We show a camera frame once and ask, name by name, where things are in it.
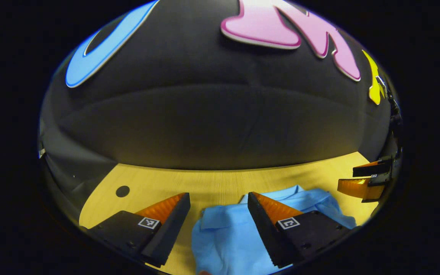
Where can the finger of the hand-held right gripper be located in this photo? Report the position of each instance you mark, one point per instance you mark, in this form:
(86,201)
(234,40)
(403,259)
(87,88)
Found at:
(372,169)
(357,187)

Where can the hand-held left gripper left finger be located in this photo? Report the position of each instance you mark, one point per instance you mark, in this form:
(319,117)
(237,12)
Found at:
(170,233)

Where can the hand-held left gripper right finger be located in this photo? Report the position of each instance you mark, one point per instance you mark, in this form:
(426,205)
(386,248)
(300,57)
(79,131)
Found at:
(264,233)

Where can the light blue T-shirt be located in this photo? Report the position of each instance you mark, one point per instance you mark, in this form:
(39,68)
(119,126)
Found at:
(224,236)

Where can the black backdrop cloth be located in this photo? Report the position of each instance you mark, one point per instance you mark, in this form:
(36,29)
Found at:
(204,122)

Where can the silver metal clip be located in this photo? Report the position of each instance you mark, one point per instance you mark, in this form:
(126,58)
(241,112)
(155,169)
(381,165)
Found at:
(41,152)

